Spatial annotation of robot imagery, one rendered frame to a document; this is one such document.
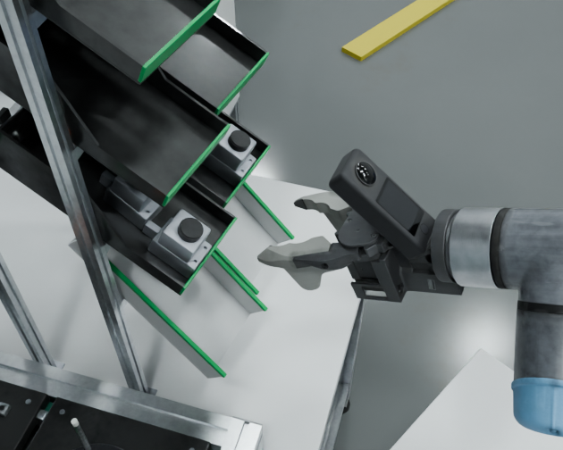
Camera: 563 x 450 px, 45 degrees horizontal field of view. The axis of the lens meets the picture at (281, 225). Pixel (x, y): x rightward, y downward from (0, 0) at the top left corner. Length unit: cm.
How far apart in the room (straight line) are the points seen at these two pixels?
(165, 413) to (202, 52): 52
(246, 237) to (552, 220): 61
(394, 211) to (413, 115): 239
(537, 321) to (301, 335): 65
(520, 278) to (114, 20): 43
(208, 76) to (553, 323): 50
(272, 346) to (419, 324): 115
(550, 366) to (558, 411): 4
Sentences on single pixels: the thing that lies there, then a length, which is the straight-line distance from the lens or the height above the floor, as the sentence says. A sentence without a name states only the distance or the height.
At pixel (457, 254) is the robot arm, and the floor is 140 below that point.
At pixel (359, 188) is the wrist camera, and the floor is 143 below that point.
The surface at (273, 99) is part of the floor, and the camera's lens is 305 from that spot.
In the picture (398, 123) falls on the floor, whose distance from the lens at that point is 297.
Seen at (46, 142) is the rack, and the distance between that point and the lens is 72.
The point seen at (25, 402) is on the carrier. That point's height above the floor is 97.
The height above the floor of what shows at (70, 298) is 86.
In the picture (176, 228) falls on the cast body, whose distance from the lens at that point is 82.
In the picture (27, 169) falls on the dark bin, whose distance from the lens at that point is 85.
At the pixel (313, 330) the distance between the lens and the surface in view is 120.
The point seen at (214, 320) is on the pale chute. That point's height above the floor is 102.
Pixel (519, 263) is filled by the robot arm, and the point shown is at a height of 142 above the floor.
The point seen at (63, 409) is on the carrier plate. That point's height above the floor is 97.
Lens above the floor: 187
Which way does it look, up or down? 48 degrees down
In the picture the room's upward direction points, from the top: straight up
